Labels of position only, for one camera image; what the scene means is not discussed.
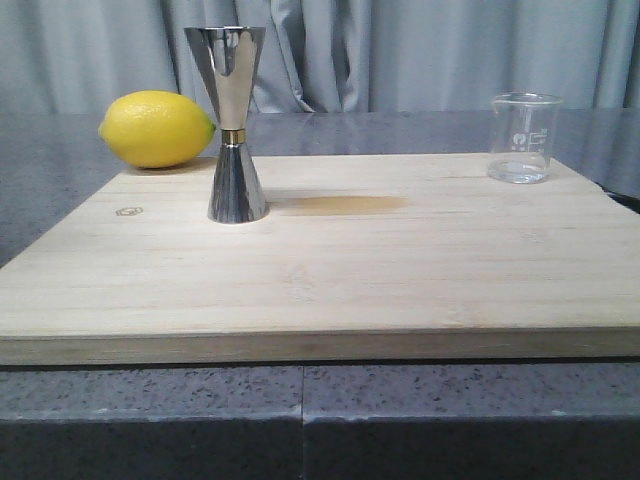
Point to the glass beaker with liquid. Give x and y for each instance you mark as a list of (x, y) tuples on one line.
[(523, 136)]

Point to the steel double jigger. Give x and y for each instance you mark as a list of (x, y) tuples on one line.
[(227, 59)]

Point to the wooden cutting board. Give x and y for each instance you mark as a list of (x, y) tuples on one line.
[(360, 257)]

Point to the yellow lemon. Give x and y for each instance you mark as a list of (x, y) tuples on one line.
[(156, 129)]

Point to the grey curtain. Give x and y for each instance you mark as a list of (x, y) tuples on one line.
[(325, 56)]

